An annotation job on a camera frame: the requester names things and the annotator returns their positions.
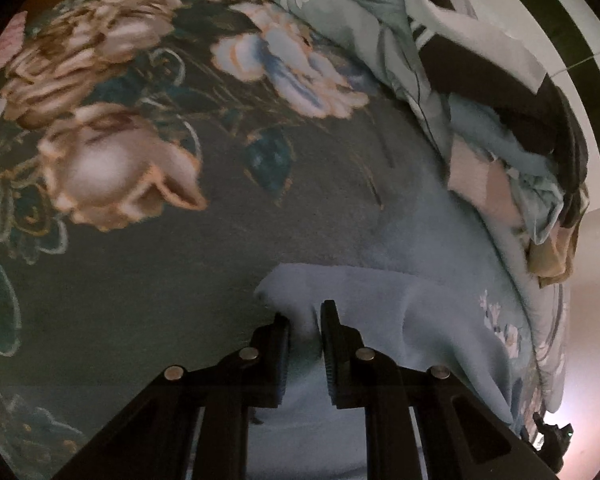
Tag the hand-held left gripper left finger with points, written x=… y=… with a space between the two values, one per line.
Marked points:
x=281 y=360

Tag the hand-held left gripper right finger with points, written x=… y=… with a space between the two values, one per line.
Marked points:
x=328 y=360

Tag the light blue fleece garment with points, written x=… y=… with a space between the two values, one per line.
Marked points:
x=430 y=320

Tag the pile of mixed clothes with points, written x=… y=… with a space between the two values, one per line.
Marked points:
x=525 y=125

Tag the dark green floral blanket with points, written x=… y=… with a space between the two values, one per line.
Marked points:
x=180 y=270

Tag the tan garment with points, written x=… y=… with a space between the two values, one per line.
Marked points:
x=555 y=255

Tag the pink beige garment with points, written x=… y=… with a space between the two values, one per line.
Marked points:
x=480 y=180

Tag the blue crumpled garment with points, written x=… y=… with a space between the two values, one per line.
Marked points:
x=485 y=130

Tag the light green floral quilt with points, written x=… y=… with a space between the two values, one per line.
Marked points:
x=360 y=15

